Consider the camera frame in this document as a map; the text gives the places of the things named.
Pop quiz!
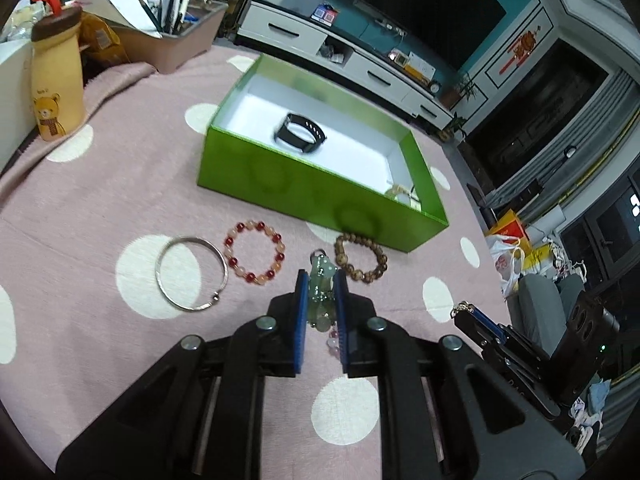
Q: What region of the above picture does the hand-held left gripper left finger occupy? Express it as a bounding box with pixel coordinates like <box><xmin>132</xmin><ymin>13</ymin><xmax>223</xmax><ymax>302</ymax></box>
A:
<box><xmin>55</xmin><ymin>269</ymin><xmax>308</xmax><ymax>480</ymax></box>

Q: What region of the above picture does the yellow bear bottle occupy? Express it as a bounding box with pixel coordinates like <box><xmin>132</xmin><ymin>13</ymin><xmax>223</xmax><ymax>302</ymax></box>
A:
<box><xmin>31</xmin><ymin>0</ymin><xmax>87</xmax><ymax>142</ymax></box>

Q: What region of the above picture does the silver bangle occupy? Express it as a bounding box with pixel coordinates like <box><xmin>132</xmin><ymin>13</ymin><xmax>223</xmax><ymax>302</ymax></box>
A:
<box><xmin>155</xmin><ymin>236</ymin><xmax>229</xmax><ymax>314</ymax></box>

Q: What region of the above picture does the small potted plant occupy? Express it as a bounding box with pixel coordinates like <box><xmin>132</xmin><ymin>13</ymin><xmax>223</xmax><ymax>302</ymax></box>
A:
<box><xmin>437</xmin><ymin>115</ymin><xmax>468</xmax><ymax>142</ymax></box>

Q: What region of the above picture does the white paper sheet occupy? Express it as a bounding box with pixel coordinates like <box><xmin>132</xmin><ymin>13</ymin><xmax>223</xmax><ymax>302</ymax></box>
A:
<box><xmin>100</xmin><ymin>0</ymin><xmax>163</xmax><ymax>38</ymax></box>

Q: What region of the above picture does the white red plastic bag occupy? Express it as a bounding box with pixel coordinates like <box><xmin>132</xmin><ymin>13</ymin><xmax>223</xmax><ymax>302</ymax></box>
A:
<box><xmin>487</xmin><ymin>232</ymin><xmax>527</xmax><ymax>296</ymax></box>

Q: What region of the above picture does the green cardboard box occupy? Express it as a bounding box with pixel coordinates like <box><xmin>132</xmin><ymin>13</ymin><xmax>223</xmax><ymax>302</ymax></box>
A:
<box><xmin>196</xmin><ymin>54</ymin><xmax>449</xmax><ymax>254</ymax></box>

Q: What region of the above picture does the yellow snack packet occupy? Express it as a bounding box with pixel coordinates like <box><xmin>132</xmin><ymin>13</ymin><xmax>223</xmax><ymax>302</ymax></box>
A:
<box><xmin>80</xmin><ymin>12</ymin><xmax>126</xmax><ymax>63</ymax></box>

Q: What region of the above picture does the green jade pendant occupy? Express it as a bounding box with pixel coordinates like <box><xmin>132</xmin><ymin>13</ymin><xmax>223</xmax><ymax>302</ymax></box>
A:
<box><xmin>309</xmin><ymin>249</ymin><xmax>347</xmax><ymax>361</ymax></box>

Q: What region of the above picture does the white box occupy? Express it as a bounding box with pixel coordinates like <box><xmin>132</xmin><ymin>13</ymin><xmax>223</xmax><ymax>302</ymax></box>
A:
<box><xmin>0</xmin><ymin>40</ymin><xmax>36</xmax><ymax>171</ymax></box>

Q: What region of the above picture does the grey cushion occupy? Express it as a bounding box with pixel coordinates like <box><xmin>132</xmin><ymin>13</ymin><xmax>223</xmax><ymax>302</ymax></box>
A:
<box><xmin>520</xmin><ymin>275</ymin><xmax>586</xmax><ymax>356</ymax></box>

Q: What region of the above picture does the tall potted plant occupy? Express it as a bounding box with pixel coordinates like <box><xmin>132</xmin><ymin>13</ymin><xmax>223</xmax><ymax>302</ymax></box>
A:
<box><xmin>440</xmin><ymin>72</ymin><xmax>476</xmax><ymax>108</ymax></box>

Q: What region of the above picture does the large flat television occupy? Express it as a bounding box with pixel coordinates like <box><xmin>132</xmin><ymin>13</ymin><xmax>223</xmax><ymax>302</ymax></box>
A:
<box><xmin>300</xmin><ymin>0</ymin><xmax>506</xmax><ymax>68</ymax></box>

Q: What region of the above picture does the pink organizer bin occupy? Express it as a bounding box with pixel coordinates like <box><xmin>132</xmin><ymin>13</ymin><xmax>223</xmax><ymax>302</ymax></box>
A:
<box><xmin>112</xmin><ymin>0</ymin><xmax>229</xmax><ymax>75</ymax></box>

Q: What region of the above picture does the desk calendar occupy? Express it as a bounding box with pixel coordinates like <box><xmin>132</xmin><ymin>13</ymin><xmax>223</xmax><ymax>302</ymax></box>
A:
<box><xmin>405</xmin><ymin>52</ymin><xmax>436</xmax><ymax>86</ymax></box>

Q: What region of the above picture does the wooden bead bracelet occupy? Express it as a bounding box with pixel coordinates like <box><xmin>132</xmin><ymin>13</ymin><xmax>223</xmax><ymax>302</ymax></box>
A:
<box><xmin>334</xmin><ymin>232</ymin><xmax>388</xmax><ymax>285</ymax></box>

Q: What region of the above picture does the red knot wall decoration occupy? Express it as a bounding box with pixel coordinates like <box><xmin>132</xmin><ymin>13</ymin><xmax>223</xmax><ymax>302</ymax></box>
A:
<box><xmin>497</xmin><ymin>22</ymin><xmax>543</xmax><ymax>76</ymax></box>

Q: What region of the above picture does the red bead bracelet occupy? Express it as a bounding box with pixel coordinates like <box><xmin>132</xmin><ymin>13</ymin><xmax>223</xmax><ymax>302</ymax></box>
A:
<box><xmin>223</xmin><ymin>220</ymin><xmax>288</xmax><ymax>285</ymax></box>

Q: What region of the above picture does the bunch of pens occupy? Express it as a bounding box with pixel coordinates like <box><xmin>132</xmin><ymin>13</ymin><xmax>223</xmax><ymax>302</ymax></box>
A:
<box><xmin>137</xmin><ymin>0</ymin><xmax>203</xmax><ymax>36</ymax></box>

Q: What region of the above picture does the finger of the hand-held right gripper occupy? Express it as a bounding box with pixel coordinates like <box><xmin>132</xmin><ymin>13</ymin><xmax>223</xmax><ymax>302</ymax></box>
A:
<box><xmin>479</xmin><ymin>347</ymin><xmax>571</xmax><ymax>422</ymax></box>
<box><xmin>452</xmin><ymin>306</ymin><xmax>553</xmax><ymax>363</ymax></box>

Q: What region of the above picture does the pink polka-dot tablecloth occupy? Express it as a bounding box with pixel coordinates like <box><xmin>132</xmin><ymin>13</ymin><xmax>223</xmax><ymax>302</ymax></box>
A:
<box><xmin>0</xmin><ymin>42</ymin><xmax>511</xmax><ymax>480</ymax></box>

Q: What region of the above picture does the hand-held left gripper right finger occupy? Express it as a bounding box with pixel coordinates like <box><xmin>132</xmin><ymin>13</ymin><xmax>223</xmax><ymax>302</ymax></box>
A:
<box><xmin>332</xmin><ymin>270</ymin><xmax>586</xmax><ymax>480</ymax></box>

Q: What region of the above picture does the white television cabinet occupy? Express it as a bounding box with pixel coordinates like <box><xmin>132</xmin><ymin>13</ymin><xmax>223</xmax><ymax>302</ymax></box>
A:
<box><xmin>235</xmin><ymin>0</ymin><xmax>453</xmax><ymax>131</ymax></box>

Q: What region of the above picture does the black fitness band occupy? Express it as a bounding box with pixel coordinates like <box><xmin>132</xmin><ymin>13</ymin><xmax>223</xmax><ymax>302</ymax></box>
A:
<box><xmin>273</xmin><ymin>113</ymin><xmax>328</xmax><ymax>153</ymax></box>

